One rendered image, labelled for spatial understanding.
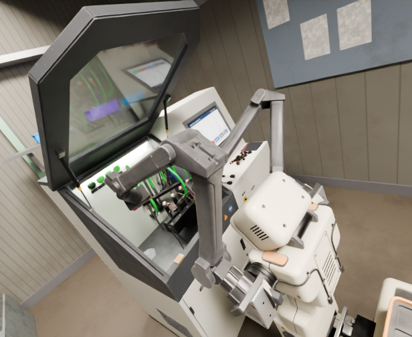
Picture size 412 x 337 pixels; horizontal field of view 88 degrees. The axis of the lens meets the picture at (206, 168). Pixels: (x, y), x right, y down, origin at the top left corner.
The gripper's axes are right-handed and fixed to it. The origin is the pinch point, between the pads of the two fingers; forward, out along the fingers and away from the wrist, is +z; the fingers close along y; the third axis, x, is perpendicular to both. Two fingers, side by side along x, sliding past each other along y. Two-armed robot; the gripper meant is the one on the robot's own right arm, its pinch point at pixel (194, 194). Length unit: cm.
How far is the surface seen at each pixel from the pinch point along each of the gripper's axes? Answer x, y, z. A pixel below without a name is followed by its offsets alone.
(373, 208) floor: -154, -103, 66
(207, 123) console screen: -59, 47, 28
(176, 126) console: -30, 51, 17
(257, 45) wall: -166, 90, 17
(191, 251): 15.3, -19.6, 18.9
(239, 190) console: -40, -10, 32
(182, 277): 26.1, -26.0, 20.6
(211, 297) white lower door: 18, -46, 43
